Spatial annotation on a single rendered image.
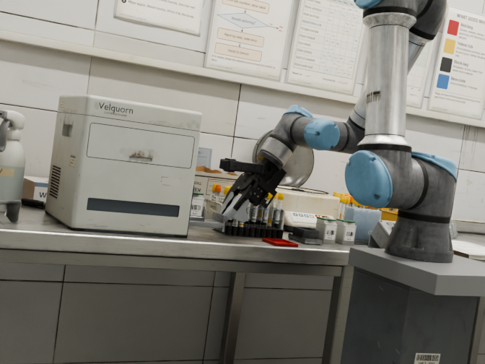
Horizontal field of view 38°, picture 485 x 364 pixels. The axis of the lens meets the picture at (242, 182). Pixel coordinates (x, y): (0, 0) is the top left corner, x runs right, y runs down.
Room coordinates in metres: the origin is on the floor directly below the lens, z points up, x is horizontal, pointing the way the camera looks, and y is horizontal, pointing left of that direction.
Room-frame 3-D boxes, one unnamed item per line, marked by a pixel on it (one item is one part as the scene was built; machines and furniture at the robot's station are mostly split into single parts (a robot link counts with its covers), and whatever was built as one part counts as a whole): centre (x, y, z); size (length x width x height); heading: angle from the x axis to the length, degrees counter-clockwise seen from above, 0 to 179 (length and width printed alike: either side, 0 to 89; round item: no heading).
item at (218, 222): (1.72, 0.13, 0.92); 0.21 x 0.07 x 0.05; 118
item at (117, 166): (1.74, 0.29, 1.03); 0.31 x 0.27 x 0.30; 118
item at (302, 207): (2.26, -0.18, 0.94); 0.30 x 0.24 x 0.12; 19
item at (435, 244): (1.61, -0.42, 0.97); 0.15 x 0.15 x 0.10
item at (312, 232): (1.93, -0.19, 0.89); 0.09 x 0.05 x 0.04; 27
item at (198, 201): (1.73, 0.11, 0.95); 0.05 x 0.04 x 0.06; 28
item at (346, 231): (2.00, -0.30, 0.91); 0.05 x 0.04 x 0.07; 28
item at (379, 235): (1.99, -0.42, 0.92); 0.13 x 0.07 x 0.08; 28
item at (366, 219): (2.08, -0.36, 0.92); 0.10 x 0.07 x 0.10; 120
